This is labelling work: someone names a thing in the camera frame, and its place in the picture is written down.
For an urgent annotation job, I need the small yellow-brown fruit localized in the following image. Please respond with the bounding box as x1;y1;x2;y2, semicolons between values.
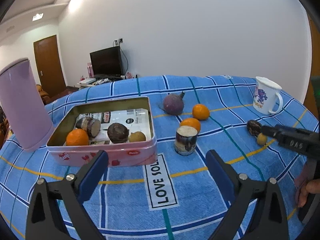
257;133;268;146

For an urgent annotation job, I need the dark passion fruit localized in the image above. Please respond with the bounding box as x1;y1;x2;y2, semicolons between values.
246;120;262;137

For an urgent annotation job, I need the orange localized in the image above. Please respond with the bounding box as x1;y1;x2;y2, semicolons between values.
180;118;201;133
66;128;89;146
192;104;210;120

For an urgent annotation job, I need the sugarcane piece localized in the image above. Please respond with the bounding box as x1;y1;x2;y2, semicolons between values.
174;125;198;156
75;117;101;138

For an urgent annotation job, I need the large purple turnip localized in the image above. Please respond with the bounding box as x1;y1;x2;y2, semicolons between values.
160;92;185;115

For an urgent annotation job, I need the person's right hand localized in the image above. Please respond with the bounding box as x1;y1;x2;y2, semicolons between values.
295;163;320;207

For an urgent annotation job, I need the white floral enamel mug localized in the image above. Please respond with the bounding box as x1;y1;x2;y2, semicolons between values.
253;76;283;115

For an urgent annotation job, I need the orange in tin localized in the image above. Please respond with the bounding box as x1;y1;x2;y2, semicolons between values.
66;128;89;146

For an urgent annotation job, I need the blue plaid towel cloth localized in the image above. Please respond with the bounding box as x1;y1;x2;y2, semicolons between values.
0;74;316;240

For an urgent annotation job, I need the pink tin lid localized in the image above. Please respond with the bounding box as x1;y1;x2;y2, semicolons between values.
1;58;54;152

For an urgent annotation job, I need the sugarcane piece in tin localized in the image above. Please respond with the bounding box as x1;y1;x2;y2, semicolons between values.
75;117;101;138

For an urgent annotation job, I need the pink metal tin box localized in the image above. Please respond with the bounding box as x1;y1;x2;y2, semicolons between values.
47;97;157;167

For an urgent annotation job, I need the dark round fruit in tin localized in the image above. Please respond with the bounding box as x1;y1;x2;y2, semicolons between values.
107;122;129;144

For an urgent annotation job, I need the orange brown sofa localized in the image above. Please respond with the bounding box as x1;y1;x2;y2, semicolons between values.
36;84;50;105

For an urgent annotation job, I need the small brown fruit in tin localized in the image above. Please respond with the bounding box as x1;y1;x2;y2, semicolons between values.
129;131;146;142

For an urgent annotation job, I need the paper packet in tin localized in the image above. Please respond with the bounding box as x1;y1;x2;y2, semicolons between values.
75;108;152;145

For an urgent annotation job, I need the white tv stand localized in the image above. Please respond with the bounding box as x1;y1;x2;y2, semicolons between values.
76;76;126;90

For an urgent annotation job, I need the brown wooden door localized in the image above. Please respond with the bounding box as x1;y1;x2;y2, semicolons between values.
33;35;66;98

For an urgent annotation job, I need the black television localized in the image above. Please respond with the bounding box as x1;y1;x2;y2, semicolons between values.
89;46;124;76

